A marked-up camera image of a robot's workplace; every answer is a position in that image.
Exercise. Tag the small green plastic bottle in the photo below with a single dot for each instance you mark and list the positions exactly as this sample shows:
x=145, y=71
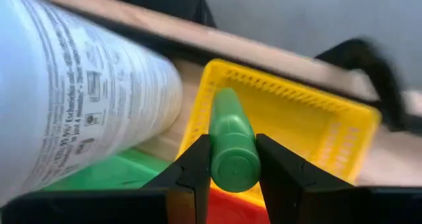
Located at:
x=234, y=145

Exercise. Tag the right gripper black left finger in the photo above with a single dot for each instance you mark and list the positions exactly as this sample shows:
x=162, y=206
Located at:
x=191, y=171

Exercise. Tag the yellow plastic basket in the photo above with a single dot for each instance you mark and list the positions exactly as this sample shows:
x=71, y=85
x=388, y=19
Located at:
x=296, y=125

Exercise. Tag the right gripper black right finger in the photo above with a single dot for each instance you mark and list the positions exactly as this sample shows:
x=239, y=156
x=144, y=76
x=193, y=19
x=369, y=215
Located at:
x=283, y=184

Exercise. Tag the black table clamp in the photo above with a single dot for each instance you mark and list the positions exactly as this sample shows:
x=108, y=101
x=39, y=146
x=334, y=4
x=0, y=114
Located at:
x=379, y=69

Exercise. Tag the green plastic basket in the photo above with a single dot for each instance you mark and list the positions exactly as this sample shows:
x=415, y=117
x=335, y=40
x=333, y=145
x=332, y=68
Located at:
x=108, y=174

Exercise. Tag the white yellow wipes canister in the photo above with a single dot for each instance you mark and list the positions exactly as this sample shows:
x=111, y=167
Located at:
x=82, y=85

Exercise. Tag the red plastic basket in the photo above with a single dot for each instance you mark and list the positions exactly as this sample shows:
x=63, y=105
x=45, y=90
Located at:
x=230, y=211

